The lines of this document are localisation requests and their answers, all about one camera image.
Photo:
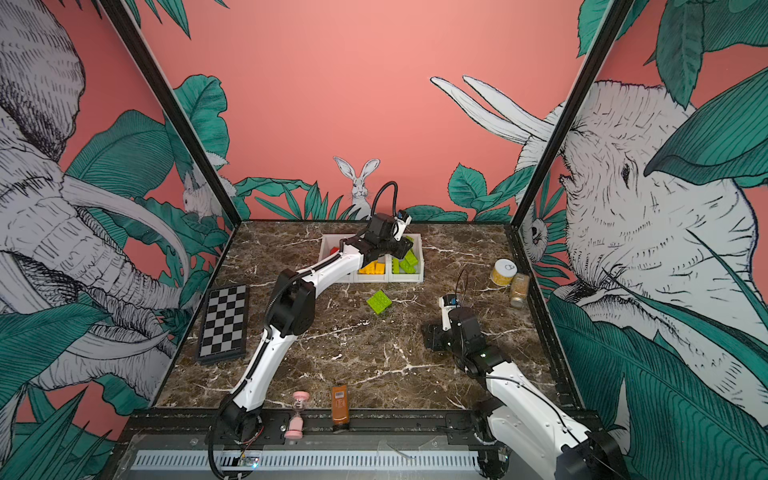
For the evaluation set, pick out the black white checkerboard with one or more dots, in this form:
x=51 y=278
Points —
x=223 y=329

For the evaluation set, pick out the white left bin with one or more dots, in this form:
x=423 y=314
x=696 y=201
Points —
x=328 y=241

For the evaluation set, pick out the large green lego plate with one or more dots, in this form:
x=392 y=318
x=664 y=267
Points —
x=379 y=302

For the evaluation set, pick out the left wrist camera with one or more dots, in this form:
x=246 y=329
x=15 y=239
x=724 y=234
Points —
x=402 y=221

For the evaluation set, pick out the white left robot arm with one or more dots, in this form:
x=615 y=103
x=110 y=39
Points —
x=291 y=311

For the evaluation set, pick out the white bin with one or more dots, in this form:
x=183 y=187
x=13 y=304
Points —
x=418 y=277
x=328 y=241
x=371 y=278

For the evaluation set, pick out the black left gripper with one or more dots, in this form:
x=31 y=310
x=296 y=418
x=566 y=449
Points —
x=404 y=247

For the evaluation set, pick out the yellow lego small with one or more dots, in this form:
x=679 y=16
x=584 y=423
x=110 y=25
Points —
x=373 y=268

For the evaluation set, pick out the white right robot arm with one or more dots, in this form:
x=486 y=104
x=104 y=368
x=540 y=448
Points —
x=552 y=443

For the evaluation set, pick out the brown orange bottle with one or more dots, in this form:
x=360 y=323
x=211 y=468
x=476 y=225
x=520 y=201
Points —
x=340 y=412

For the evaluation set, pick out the white middle bin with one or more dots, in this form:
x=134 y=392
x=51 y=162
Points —
x=371 y=278

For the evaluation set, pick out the yellow tape roll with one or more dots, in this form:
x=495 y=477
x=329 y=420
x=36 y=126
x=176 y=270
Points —
x=503 y=272

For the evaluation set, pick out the brown spice jar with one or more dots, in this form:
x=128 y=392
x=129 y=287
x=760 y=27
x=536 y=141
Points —
x=519 y=289

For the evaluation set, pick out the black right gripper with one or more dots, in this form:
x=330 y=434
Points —
x=436 y=334

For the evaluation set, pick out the pink hourglass timer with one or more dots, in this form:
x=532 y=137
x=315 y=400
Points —
x=294 y=430

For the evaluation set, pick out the white perforated rail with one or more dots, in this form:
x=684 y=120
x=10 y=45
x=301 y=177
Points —
x=306 y=460

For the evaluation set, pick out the white right bin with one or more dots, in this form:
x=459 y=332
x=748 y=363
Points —
x=418 y=277

